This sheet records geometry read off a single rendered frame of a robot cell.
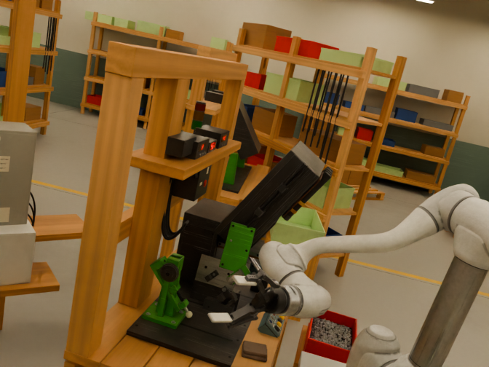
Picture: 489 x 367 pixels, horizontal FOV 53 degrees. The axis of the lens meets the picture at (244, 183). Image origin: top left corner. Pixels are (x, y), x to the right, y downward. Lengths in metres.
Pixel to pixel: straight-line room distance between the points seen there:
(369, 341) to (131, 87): 1.16
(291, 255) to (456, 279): 0.49
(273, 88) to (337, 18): 5.69
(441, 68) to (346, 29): 2.18
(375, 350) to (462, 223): 0.54
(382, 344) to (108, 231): 1.00
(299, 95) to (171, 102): 3.49
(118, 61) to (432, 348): 1.29
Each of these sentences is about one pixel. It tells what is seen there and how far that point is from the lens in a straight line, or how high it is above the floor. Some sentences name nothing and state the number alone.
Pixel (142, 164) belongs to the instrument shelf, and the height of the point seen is 1.52.
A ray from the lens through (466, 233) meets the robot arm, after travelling 1.56.
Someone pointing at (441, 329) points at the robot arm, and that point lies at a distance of 1.65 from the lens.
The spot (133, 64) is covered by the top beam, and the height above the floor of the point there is 1.89.
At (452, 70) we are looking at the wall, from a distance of 11.46.
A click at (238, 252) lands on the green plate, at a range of 2.18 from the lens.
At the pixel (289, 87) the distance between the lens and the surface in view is 5.38.
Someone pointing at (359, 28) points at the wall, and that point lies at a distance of 11.12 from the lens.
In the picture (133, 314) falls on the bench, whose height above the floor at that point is 0.88.
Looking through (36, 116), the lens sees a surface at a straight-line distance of 8.78.
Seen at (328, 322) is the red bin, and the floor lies 0.88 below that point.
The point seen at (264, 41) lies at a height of 2.20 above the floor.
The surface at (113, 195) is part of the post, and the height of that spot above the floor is 1.48.
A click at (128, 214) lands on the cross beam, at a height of 1.28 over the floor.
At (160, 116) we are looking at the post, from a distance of 1.90.
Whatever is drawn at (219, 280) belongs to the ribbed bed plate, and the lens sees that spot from 2.23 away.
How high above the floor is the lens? 1.98
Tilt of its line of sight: 14 degrees down
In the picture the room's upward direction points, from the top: 13 degrees clockwise
